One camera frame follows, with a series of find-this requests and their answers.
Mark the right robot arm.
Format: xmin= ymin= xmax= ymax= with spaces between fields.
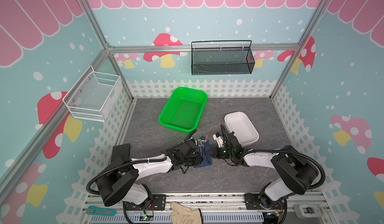
xmin=210 ymin=132 xmax=326 ymax=210

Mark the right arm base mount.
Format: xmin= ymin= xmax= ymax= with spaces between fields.
xmin=244 ymin=193 xmax=284 ymax=211

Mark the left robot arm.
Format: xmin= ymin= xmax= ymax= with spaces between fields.
xmin=86 ymin=138 xmax=204 ymax=210

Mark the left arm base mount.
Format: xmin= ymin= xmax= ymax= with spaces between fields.
xmin=124 ymin=194 xmax=167 ymax=211

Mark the black flat pad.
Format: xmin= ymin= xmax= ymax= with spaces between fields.
xmin=111 ymin=144 xmax=131 ymax=165

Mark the white plastic tub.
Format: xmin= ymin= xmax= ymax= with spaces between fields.
xmin=224 ymin=112 xmax=260 ymax=147

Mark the teal handled tool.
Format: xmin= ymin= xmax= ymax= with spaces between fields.
xmin=86 ymin=206 xmax=117 ymax=217

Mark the dark blue paper napkin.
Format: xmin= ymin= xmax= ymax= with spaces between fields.
xmin=195 ymin=136 xmax=212 ymax=168

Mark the green plastic basket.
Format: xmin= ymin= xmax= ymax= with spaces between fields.
xmin=158 ymin=87 xmax=208 ymax=134

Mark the black mesh wall basket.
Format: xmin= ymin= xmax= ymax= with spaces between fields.
xmin=191 ymin=40 xmax=256 ymax=76

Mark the beige work glove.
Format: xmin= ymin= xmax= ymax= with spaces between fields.
xmin=170 ymin=202 xmax=204 ymax=224

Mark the white wire wall basket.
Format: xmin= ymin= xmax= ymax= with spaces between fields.
xmin=63 ymin=66 xmax=123 ymax=122

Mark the grey latch plate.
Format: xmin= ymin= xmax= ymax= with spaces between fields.
xmin=294 ymin=204 xmax=324 ymax=220

